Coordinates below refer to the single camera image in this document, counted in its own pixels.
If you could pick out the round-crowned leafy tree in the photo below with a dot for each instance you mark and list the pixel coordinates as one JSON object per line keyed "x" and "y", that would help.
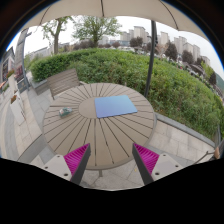
{"x": 96, "y": 28}

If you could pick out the beige patio umbrella canopy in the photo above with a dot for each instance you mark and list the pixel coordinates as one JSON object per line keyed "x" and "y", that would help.
{"x": 110, "y": 8}

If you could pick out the grey slatted outdoor chair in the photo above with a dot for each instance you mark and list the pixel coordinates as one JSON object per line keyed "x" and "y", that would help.
{"x": 62, "y": 81}

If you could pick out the tall grey sign pillar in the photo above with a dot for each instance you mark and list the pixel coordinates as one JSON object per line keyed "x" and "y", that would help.
{"x": 20, "y": 56}

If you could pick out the transparent green computer mouse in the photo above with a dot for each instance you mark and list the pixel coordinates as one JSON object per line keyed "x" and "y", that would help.
{"x": 65, "y": 112}

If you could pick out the blue rectangular mouse pad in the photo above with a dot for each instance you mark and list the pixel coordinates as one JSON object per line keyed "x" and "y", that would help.
{"x": 115, "y": 106}

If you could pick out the dark curved umbrella pole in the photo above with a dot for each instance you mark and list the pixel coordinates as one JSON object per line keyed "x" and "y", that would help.
{"x": 151, "y": 56}

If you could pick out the green trimmed hedge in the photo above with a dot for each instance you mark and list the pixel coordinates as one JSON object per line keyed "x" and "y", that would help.
{"x": 133, "y": 71}

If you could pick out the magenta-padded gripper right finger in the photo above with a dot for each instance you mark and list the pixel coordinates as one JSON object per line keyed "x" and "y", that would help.
{"x": 147, "y": 160}

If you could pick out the thin-crowned tree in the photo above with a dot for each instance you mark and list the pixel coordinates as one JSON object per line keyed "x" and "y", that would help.
{"x": 55, "y": 36}

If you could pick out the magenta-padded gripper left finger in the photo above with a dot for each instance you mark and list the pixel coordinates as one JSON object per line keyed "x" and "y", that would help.
{"x": 75, "y": 160}

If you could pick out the distant apartment buildings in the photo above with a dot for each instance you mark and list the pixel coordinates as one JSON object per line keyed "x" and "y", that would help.
{"x": 166, "y": 41}

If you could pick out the white planter box with flowers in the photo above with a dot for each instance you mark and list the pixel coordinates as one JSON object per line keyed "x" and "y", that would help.
{"x": 16, "y": 111}

